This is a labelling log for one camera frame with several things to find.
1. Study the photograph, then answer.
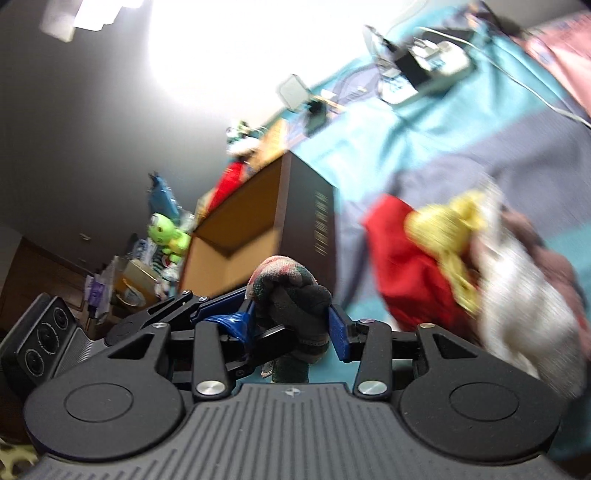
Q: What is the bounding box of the dark patterned sock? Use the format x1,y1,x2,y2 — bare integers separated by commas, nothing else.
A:
245,255,332,384

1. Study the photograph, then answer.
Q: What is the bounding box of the red cloth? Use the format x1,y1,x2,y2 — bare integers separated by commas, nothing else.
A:
363,194,471,338

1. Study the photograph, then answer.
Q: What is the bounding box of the yellow towel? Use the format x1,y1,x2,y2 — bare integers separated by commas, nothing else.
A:
404,190,486,316

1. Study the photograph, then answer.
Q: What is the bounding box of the white grey towel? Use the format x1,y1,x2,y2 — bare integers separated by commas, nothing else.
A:
474,179,590,399

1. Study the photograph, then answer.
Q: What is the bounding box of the tan cardboard carton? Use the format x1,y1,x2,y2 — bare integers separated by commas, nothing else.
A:
114,259,159,309

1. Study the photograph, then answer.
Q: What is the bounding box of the green frog plush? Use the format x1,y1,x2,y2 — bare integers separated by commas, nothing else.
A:
147,213,190,264

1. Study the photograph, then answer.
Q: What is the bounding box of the brown cardboard box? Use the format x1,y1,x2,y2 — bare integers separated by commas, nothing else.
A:
178,152,337,298

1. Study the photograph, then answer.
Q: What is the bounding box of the blue plastic package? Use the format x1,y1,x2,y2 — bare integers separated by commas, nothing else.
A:
148,172,180,224

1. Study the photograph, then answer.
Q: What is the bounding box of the red plush toy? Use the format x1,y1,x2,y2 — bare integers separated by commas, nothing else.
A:
209,160,247,211

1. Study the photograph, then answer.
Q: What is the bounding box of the panda ornament white fluff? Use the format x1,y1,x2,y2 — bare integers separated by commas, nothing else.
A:
226,121,260,159

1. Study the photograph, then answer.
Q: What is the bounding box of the green phone stand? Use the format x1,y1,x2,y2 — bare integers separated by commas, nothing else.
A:
279,74,329,136

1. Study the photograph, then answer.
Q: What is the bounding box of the black power adapter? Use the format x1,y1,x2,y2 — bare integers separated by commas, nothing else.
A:
394,50,431,90

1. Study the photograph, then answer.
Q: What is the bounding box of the white power strip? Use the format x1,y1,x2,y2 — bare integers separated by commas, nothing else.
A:
378,39,473,108

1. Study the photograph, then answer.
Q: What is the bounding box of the pink cloth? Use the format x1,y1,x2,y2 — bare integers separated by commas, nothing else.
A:
517,10,591,113

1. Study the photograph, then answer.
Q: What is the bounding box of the white power cable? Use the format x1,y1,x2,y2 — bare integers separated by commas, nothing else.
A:
417,26,591,128

